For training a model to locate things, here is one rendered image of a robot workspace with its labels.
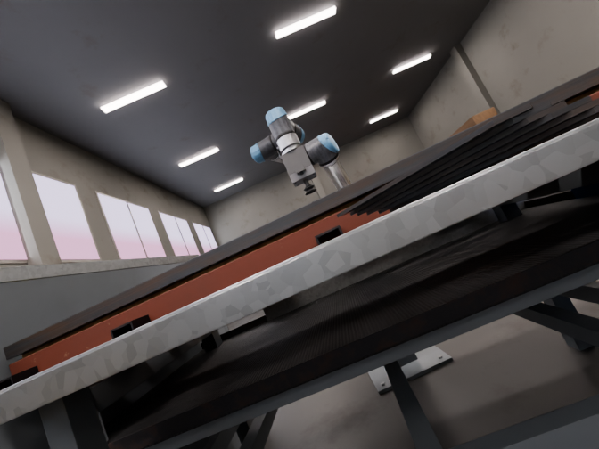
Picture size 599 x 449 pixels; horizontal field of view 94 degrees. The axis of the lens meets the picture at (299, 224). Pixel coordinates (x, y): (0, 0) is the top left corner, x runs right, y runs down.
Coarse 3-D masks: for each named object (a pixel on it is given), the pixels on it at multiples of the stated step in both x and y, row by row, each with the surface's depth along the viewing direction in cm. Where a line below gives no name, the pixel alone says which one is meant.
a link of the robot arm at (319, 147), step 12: (312, 144) 140; (324, 144) 137; (336, 144) 144; (312, 156) 141; (324, 156) 140; (336, 156) 143; (324, 168) 148; (336, 168) 146; (336, 180) 149; (348, 180) 151
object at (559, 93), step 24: (552, 96) 52; (384, 168) 55; (408, 168) 55; (336, 192) 56; (360, 192) 56; (288, 216) 57; (312, 216) 57; (240, 240) 58; (264, 240) 58; (192, 264) 59; (216, 264) 62; (144, 288) 60; (96, 312) 61; (48, 336) 63
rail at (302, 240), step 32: (576, 96) 54; (320, 224) 56; (352, 224) 55; (256, 256) 58; (288, 256) 57; (192, 288) 59; (224, 288) 58; (96, 320) 65; (128, 320) 60; (32, 352) 66; (64, 352) 62
